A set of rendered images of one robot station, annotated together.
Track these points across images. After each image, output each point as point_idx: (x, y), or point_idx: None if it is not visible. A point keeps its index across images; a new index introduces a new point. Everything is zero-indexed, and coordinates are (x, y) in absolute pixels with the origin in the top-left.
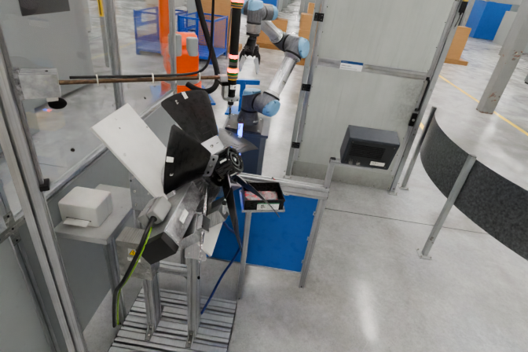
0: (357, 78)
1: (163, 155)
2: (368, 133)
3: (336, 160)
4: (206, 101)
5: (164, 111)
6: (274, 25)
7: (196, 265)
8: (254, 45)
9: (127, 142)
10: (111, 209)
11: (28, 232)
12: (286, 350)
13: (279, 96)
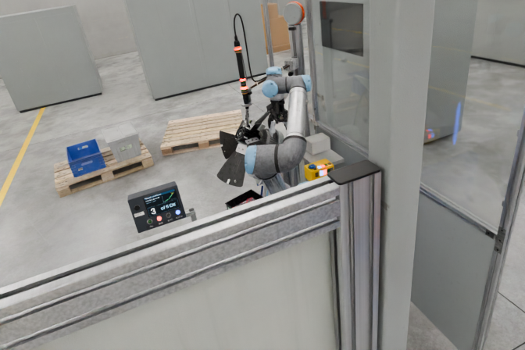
0: None
1: (284, 130)
2: (157, 188)
3: (187, 209)
4: (268, 111)
5: (453, 225)
6: (288, 120)
7: (264, 191)
8: (269, 106)
9: (287, 108)
10: (310, 152)
11: (319, 132)
12: None
13: (270, 194)
